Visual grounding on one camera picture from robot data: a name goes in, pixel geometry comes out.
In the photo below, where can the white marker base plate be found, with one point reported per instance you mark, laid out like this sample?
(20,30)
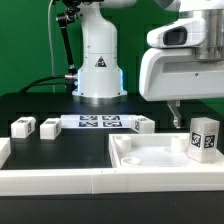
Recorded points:
(95,121)

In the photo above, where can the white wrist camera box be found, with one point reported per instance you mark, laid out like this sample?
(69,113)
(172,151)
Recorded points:
(186,32)

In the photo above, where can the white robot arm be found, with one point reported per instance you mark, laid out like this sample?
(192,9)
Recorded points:
(100,79)

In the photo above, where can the white U-shaped obstacle fence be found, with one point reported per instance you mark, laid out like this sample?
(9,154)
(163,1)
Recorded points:
(106,180)

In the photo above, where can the white square table top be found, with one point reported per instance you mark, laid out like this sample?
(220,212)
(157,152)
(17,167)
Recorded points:
(154,150)

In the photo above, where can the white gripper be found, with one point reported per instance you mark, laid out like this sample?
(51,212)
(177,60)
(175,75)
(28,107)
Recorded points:
(174,74)

